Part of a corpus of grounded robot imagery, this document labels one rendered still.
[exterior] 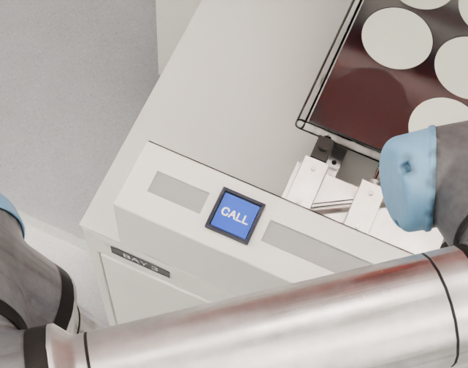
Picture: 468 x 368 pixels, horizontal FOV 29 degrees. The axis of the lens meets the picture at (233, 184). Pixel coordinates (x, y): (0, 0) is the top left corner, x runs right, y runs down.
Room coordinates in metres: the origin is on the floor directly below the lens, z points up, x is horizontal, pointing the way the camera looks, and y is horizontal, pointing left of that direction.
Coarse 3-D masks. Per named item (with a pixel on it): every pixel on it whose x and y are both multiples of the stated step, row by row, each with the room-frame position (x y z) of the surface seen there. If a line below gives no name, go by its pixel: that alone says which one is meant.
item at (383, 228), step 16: (320, 192) 0.48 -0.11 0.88; (336, 192) 0.48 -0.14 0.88; (352, 192) 0.48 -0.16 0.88; (320, 208) 0.45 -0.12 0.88; (336, 208) 0.46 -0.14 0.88; (384, 208) 0.47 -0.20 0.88; (384, 224) 0.44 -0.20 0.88; (384, 240) 0.42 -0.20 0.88; (400, 240) 0.42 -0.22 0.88; (416, 240) 0.43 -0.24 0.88; (432, 240) 0.43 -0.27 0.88
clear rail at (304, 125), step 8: (304, 120) 0.57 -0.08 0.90; (304, 128) 0.56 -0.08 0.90; (312, 128) 0.56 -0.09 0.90; (320, 128) 0.56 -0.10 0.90; (328, 136) 0.55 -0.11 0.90; (336, 136) 0.55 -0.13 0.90; (336, 144) 0.54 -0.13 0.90; (344, 144) 0.54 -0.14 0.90; (360, 144) 0.54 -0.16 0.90; (360, 152) 0.53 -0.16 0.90; (368, 152) 0.53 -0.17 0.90; (376, 152) 0.53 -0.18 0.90; (376, 160) 0.53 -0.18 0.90
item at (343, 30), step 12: (360, 0) 0.77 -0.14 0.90; (348, 12) 0.74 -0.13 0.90; (348, 24) 0.73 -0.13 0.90; (336, 36) 0.70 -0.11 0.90; (336, 48) 0.68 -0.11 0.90; (324, 60) 0.66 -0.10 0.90; (324, 72) 0.64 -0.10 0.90; (312, 84) 0.62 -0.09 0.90; (312, 96) 0.60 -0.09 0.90; (312, 108) 0.59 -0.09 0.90; (300, 120) 0.56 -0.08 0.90
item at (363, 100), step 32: (384, 0) 0.78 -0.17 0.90; (352, 32) 0.71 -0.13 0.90; (448, 32) 0.74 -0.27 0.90; (352, 64) 0.66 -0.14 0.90; (320, 96) 0.61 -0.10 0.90; (352, 96) 0.61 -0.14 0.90; (384, 96) 0.62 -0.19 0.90; (416, 96) 0.63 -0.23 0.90; (448, 96) 0.63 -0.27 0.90; (352, 128) 0.57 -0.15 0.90; (384, 128) 0.57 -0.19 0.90
